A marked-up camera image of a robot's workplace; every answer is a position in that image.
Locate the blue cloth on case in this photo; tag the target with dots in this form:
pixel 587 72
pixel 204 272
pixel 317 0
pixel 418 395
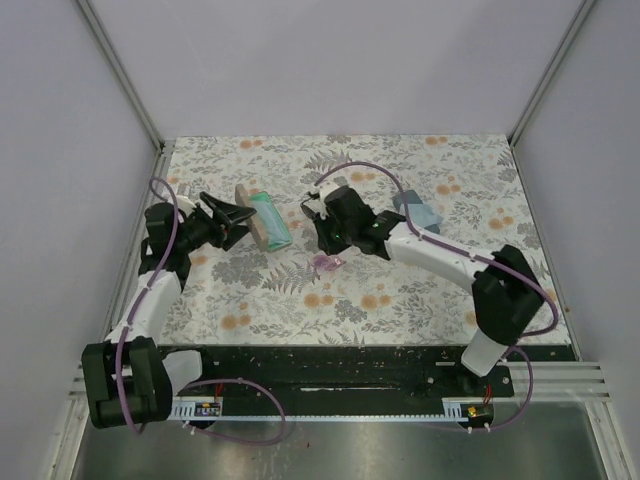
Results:
pixel 422 216

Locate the black aviator sunglasses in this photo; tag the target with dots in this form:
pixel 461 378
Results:
pixel 309 212

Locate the floral table mat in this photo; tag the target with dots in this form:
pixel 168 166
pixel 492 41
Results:
pixel 245 296

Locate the light blue cleaning cloth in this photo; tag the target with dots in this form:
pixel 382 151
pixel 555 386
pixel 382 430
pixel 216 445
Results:
pixel 278 234

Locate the aluminium front rail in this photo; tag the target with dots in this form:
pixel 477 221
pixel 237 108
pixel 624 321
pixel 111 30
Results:
pixel 552 382

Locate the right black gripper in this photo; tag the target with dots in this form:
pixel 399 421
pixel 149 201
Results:
pixel 322 223

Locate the right aluminium frame post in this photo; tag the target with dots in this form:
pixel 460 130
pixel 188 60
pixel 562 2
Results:
pixel 551 70

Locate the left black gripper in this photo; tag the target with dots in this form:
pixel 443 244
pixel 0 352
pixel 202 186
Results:
pixel 229 214

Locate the left aluminium frame post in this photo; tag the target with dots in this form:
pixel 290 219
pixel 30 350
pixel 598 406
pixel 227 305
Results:
pixel 107 49

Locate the white slotted cable duct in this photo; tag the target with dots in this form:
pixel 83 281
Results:
pixel 194 411

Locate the aluminium frame post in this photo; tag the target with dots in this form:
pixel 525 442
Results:
pixel 551 70
pixel 107 49

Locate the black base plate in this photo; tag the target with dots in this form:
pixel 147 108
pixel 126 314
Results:
pixel 431 370

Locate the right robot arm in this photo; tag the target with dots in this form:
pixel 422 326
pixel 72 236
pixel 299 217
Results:
pixel 506 294

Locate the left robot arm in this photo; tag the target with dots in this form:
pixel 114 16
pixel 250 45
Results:
pixel 127 380

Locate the grey-blue glasses case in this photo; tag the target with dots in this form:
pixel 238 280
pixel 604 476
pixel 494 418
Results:
pixel 409 197

